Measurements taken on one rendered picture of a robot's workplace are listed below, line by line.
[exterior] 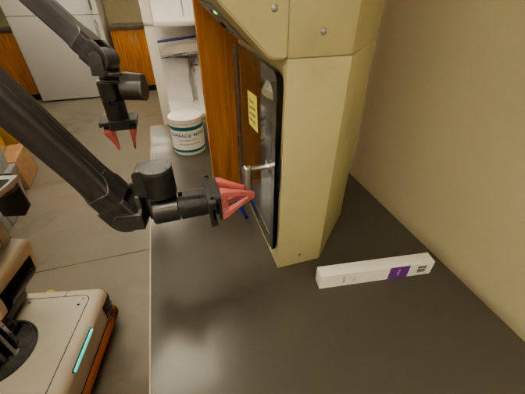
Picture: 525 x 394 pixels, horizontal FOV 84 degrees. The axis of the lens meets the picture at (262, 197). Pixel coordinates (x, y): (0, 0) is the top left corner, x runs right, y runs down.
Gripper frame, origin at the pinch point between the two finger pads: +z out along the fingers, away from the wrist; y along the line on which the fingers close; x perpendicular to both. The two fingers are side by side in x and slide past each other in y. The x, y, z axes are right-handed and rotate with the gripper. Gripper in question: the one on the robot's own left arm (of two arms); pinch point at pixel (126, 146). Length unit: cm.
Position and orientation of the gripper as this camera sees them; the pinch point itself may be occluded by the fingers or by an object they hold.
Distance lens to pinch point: 100.1
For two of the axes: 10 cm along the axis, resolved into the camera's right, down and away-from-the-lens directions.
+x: -2.9, -5.7, 7.7
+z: 0.0, 8.1, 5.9
